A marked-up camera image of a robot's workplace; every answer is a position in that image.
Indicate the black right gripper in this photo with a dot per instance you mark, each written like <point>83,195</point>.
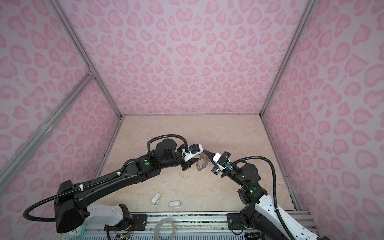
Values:
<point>216,169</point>

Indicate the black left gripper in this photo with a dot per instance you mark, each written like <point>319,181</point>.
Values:
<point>189,163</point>

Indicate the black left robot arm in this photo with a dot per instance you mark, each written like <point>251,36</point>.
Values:
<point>162,152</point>

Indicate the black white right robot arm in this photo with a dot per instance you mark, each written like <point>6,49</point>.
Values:
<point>261,209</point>

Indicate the white rounded plastic piece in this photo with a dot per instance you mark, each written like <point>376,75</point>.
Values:
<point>174,204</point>

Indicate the white clip device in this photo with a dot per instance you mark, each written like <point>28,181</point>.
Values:
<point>155,200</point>

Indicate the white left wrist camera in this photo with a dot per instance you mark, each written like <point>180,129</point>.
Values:
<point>193,151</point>

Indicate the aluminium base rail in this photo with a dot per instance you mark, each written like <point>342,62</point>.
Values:
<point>186,226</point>

